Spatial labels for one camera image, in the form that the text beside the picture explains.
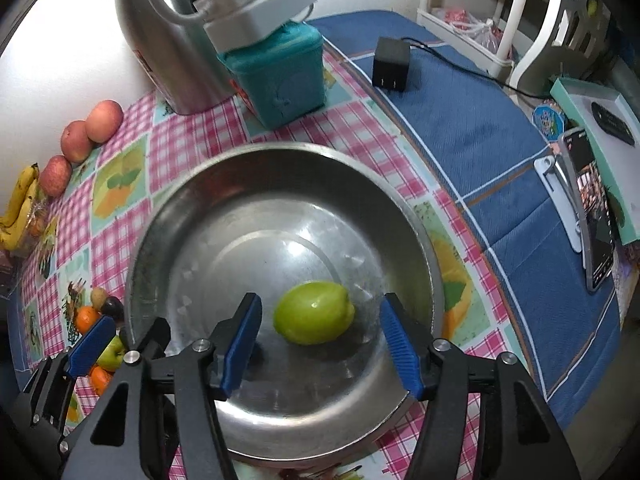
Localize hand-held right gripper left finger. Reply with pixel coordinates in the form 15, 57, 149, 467
60, 292, 263, 480

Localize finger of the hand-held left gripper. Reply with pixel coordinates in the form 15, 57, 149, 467
62, 314, 118, 378
131, 317, 172, 361

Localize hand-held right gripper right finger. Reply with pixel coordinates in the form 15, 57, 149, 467
379, 292, 581, 480

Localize small orange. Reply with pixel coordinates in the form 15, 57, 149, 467
75, 306, 101, 335
89, 365, 115, 396

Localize small green fruit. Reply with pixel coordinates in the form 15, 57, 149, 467
273, 281, 356, 346
96, 335, 126, 372

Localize stainless steel bowl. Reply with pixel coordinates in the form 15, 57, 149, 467
124, 142, 446, 463

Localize dark purple fruit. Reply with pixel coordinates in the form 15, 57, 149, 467
101, 296, 125, 322

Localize clear plastic fruit container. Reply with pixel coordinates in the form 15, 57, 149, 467
15, 195, 51, 256

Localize bunch of yellow bananas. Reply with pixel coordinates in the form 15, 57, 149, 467
0, 162, 41, 253

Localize red apple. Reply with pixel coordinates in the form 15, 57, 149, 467
61, 120, 96, 163
39, 155, 73, 197
85, 100, 124, 143

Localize pink checkered printed tablecloth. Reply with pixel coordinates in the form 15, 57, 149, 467
10, 35, 531, 480

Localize white phone stand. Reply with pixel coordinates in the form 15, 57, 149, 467
534, 155, 591, 256

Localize smartphone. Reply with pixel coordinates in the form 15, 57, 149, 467
560, 127, 618, 293

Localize teal plastic box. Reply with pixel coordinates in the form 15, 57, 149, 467
217, 22, 328, 130

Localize round blue printed badge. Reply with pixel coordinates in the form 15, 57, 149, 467
531, 102, 568, 140

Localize flat teal and white box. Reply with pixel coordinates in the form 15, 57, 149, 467
550, 79, 640, 246

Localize black charger plug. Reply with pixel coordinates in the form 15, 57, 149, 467
371, 36, 412, 93

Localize stainless steel thermos jug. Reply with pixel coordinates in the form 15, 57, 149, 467
110, 0, 238, 117

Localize small black device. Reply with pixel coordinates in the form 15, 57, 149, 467
591, 101, 638, 147

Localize clear plastic bag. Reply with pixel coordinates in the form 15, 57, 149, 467
435, 7, 501, 53

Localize white power adapter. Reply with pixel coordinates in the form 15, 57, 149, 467
192, 0, 318, 53

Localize white plastic rack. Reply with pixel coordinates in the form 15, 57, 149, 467
417, 0, 531, 78

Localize white plastic basket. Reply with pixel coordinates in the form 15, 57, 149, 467
510, 0, 601, 93

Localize black charger cable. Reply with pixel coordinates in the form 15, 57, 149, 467
400, 36, 551, 102

